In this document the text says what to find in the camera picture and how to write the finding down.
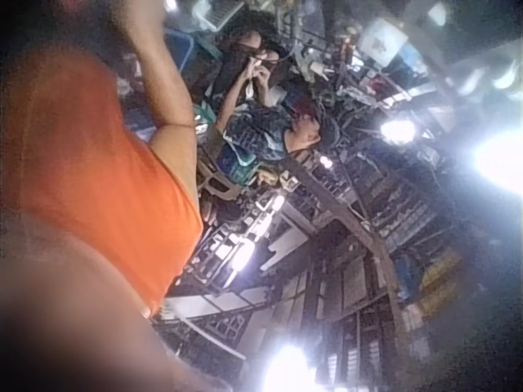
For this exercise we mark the cluttered shop shelves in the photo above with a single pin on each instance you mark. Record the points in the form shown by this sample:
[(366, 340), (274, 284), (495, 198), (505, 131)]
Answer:
[(327, 265)]

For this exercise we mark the cluttered workbench with tools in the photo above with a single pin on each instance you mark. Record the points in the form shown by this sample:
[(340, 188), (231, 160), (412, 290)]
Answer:
[(347, 73)]

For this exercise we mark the blue plastic crate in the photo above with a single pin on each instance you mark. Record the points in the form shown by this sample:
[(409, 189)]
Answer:
[(181, 49)]

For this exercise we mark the white basket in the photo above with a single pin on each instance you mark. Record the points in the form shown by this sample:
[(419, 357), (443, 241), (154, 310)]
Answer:
[(212, 14)]

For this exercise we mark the white plastic container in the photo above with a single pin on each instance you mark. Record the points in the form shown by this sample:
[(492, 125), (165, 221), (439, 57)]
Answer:
[(383, 41)]

